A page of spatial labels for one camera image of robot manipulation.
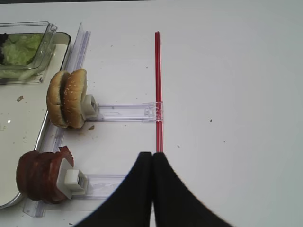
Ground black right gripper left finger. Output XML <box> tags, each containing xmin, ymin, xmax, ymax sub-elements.
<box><xmin>76</xmin><ymin>152</ymin><xmax>152</xmax><ymax>227</ymax></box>

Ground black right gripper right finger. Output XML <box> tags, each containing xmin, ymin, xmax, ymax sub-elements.
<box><xmin>152</xmin><ymin>153</ymin><xmax>231</xmax><ymax>227</ymax></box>

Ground middle meat patty slice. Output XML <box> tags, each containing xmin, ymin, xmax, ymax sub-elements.
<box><xmin>27</xmin><ymin>152</ymin><xmax>55</xmax><ymax>204</ymax></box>

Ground left meat patty slice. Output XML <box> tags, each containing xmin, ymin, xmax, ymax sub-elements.
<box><xmin>16</xmin><ymin>150</ymin><xmax>40</xmax><ymax>197</ymax></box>

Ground green lettuce leaves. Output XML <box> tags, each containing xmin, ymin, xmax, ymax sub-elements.
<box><xmin>0</xmin><ymin>33</ymin><xmax>43</xmax><ymax>66</ymax></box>

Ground white patty pusher block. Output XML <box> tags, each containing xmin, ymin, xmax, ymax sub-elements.
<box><xmin>56</xmin><ymin>158</ymin><xmax>89</xmax><ymax>199</ymax></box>

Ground right red strip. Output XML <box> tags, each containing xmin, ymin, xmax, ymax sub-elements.
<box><xmin>155</xmin><ymin>31</ymin><xmax>163</xmax><ymax>153</ymax></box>

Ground white bun pusher block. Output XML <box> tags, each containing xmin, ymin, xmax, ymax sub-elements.
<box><xmin>81</xmin><ymin>94</ymin><xmax>99</xmax><ymax>120</ymax></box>

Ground left sesame top bun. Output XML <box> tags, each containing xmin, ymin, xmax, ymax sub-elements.
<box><xmin>46</xmin><ymin>71</ymin><xmax>70</xmax><ymax>128</ymax></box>

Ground sesame bun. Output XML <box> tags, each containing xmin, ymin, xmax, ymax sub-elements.
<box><xmin>62</xmin><ymin>69</ymin><xmax>87</xmax><ymax>129</ymax></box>
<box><xmin>46</xmin><ymin>71</ymin><xmax>70</xmax><ymax>128</ymax></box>

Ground right sesame top bun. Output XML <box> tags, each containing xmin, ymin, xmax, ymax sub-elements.
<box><xmin>62</xmin><ymin>69</ymin><xmax>87</xmax><ymax>129</ymax></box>

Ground metal baking tray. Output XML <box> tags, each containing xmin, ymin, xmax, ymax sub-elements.
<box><xmin>0</xmin><ymin>32</ymin><xmax>71</xmax><ymax>209</ymax></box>

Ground clear plastic salad container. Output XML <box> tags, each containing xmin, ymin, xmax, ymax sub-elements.
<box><xmin>0</xmin><ymin>21</ymin><xmax>57</xmax><ymax>85</ymax></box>

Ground right lower clear rail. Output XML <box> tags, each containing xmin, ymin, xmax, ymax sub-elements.
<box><xmin>72</xmin><ymin>174</ymin><xmax>126</xmax><ymax>200</ymax></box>

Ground right upper clear rail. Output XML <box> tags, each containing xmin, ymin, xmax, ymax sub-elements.
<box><xmin>86</xmin><ymin>102</ymin><xmax>163</xmax><ymax>122</ymax></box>

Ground right long clear rail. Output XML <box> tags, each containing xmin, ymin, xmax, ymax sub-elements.
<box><xmin>23</xmin><ymin>21</ymin><xmax>92</xmax><ymax>218</ymax></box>

